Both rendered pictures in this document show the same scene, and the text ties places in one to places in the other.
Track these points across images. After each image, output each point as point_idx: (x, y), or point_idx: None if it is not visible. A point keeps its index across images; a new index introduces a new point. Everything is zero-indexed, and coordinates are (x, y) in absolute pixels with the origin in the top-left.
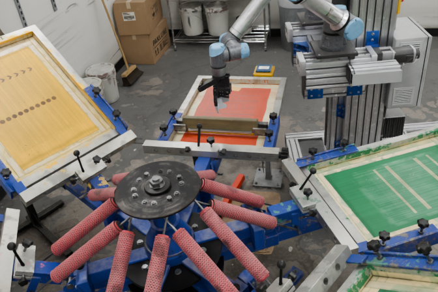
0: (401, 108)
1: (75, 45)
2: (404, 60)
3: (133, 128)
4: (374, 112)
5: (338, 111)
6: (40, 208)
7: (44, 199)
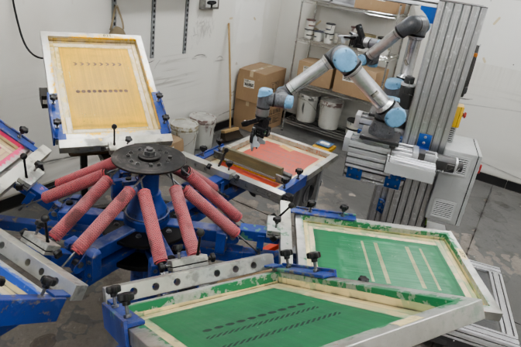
0: (470, 249)
1: (191, 89)
2: (445, 169)
3: (208, 175)
4: (412, 218)
5: (379, 205)
6: (94, 204)
7: (101, 199)
